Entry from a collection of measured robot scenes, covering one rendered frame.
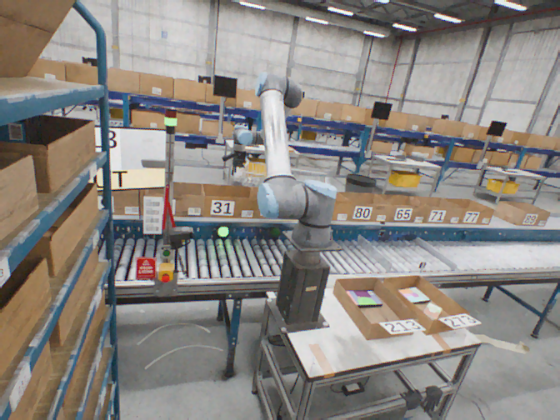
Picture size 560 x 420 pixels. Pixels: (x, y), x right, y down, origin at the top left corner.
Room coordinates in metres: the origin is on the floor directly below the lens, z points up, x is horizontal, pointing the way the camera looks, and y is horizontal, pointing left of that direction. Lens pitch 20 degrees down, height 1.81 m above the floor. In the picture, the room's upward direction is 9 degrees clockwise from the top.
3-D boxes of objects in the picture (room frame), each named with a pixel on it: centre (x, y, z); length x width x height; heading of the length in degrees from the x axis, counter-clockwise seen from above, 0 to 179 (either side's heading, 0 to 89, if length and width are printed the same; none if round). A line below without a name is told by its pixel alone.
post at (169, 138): (1.47, 0.55, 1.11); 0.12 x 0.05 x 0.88; 109
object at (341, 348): (1.45, -0.58, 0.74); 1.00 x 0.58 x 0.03; 113
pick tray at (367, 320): (1.48, -0.58, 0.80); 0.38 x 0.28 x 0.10; 20
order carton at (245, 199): (2.30, 0.39, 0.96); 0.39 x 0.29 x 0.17; 109
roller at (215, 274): (1.83, 0.37, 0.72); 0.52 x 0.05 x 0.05; 19
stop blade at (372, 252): (2.22, -0.76, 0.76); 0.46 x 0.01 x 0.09; 19
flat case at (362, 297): (1.57, -0.55, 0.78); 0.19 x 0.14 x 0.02; 106
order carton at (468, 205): (3.07, -1.83, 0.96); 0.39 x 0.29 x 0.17; 110
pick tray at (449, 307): (1.59, -0.90, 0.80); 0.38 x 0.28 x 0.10; 25
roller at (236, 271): (1.87, 0.25, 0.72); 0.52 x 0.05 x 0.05; 19
